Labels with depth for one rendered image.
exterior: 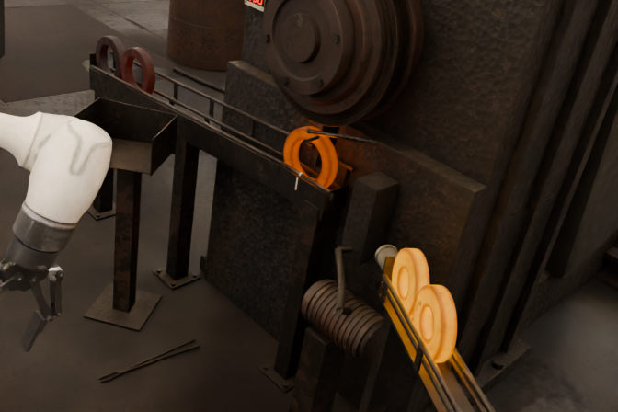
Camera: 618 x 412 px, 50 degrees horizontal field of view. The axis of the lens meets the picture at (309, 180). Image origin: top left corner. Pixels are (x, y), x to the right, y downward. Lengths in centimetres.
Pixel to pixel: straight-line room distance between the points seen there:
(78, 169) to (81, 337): 132
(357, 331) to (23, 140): 90
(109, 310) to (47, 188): 137
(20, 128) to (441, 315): 85
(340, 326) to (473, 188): 47
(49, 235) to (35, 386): 112
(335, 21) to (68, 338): 137
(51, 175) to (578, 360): 213
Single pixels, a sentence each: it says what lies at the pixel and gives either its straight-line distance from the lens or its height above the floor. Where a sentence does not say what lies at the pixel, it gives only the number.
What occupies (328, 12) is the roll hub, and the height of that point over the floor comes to 120.
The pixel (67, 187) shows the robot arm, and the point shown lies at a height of 102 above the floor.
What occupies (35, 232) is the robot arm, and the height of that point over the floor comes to 94.
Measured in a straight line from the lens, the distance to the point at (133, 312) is 244.
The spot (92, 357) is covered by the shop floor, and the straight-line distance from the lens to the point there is 229.
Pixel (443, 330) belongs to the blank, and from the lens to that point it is 135.
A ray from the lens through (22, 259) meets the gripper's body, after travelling 117.
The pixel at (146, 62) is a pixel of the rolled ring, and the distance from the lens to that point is 247.
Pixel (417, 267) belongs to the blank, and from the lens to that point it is 148.
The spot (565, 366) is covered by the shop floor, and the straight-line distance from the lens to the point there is 270.
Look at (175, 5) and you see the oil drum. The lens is 475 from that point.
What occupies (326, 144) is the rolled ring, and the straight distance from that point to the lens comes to 182.
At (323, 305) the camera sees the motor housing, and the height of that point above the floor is 51.
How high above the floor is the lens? 157
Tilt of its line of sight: 27 degrees down
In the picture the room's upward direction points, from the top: 10 degrees clockwise
